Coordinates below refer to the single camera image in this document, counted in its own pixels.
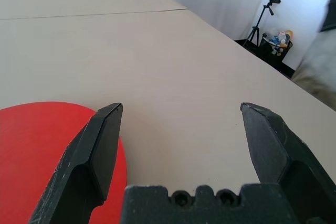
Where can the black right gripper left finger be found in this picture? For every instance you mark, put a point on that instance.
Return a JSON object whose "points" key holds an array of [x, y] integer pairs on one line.
{"points": [[78, 161]]}

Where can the black mesh trash bin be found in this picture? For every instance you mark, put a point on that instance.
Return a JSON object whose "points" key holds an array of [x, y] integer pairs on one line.
{"points": [[273, 53]]}

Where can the black camera tripod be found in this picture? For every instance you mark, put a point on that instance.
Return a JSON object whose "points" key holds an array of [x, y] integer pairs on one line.
{"points": [[274, 0]]}

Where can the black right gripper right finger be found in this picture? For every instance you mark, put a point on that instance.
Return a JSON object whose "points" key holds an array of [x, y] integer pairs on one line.
{"points": [[283, 150]]}

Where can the person in beige trousers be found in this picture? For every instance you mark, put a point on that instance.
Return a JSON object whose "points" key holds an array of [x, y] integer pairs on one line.
{"points": [[320, 64]]}

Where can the red ping-pong paddle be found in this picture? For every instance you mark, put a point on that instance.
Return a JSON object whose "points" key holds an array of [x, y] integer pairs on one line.
{"points": [[31, 142]]}

